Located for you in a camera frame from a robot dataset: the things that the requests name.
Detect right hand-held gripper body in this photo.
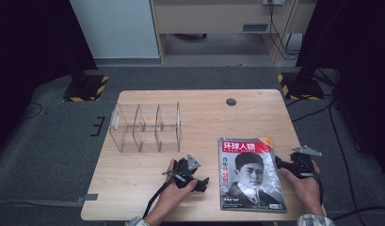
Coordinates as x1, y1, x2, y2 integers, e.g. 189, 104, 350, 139
289, 145, 323, 179

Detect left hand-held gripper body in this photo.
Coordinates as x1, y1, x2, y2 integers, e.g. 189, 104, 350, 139
163, 153, 201, 188

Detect portrait cover magazine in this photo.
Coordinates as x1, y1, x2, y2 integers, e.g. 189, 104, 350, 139
217, 136, 287, 213

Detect clear acrylic divided organizer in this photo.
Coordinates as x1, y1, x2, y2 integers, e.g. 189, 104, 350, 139
108, 101, 183, 153

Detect person's right hand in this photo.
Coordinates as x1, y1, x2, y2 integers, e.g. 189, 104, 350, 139
280, 160, 325, 218

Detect person's left hand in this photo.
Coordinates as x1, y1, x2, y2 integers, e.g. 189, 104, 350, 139
155, 158, 199, 215

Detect black yellow striped stand base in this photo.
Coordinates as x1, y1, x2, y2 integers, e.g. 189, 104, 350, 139
62, 73, 109, 103
277, 72, 325, 102

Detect black tape floor mark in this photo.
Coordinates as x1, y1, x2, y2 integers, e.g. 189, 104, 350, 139
88, 116, 106, 137

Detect grey tape strip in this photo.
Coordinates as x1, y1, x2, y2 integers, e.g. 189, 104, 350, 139
76, 193, 99, 204

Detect dark curtain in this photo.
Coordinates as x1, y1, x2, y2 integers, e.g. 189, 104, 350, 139
296, 0, 385, 172
0, 0, 98, 161

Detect light wooden cabinet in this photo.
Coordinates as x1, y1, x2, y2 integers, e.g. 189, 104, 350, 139
149, 0, 318, 64

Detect white panel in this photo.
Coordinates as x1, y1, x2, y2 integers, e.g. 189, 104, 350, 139
69, 0, 160, 59

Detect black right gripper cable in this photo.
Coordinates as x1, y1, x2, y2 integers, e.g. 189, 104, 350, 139
315, 173, 325, 206

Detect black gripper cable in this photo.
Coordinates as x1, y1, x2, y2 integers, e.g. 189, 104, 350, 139
142, 178, 176, 219
315, 173, 325, 206

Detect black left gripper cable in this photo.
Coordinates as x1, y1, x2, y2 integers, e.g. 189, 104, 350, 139
142, 178, 176, 219

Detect long black floor cable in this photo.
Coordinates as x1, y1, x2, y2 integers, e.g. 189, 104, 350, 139
290, 70, 385, 222

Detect black hanging cabinet cables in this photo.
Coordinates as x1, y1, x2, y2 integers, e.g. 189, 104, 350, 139
267, 0, 301, 61

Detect thin black floor cable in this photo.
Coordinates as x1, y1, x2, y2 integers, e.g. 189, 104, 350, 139
18, 102, 44, 122

